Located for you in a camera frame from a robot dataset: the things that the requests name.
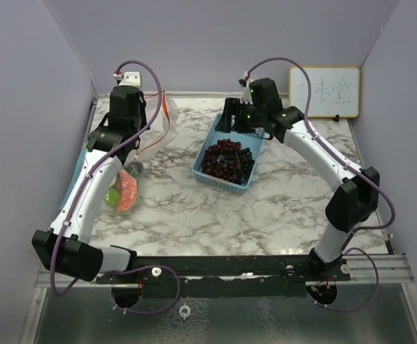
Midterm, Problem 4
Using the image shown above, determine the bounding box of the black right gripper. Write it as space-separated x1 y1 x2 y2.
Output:
216 97 266 133

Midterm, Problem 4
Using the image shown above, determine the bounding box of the clear bag orange zipper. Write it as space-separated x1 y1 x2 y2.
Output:
135 90 179 161

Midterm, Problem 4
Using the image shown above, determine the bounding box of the dark purple plum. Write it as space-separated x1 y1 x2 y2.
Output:
125 161 143 180

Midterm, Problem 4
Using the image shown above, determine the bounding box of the dark grape bunch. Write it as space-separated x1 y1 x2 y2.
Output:
202 139 255 185

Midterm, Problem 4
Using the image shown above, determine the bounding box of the watermelon slice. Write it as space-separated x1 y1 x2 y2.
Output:
116 170 138 213

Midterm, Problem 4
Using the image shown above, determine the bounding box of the clear bag blue zipper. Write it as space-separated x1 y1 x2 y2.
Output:
59 145 143 214

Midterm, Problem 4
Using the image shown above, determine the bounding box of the green leaf vegetable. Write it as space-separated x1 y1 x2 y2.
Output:
104 187 120 209

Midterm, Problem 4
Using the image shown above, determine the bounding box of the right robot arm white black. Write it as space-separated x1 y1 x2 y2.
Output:
216 78 380 280

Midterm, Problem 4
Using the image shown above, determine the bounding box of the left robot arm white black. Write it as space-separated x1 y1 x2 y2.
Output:
32 85 147 283

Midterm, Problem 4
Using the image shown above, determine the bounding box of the small whiteboard wooden frame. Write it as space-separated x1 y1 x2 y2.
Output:
289 66 360 118

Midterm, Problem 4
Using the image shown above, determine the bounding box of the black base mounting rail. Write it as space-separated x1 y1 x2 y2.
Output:
96 254 350 299

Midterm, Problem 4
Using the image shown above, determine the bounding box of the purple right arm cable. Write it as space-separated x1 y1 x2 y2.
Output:
239 57 398 312

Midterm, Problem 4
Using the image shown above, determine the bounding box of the aluminium frame rail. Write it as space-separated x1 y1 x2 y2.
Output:
35 254 414 289

